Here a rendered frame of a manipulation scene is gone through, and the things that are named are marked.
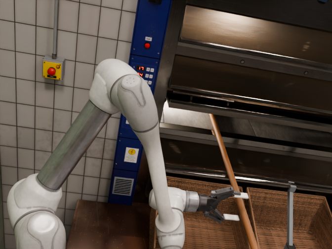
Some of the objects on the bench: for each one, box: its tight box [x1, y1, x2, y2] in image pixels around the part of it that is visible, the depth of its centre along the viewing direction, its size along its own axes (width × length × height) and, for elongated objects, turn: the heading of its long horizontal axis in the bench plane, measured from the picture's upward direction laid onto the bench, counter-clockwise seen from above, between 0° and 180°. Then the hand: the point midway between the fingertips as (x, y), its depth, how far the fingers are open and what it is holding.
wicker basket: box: [244, 187, 332, 249], centre depth 221 cm, size 49×56×28 cm
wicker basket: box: [149, 176, 251, 249], centre depth 213 cm, size 49×56×28 cm
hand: (240, 207), depth 161 cm, fingers open, 13 cm apart
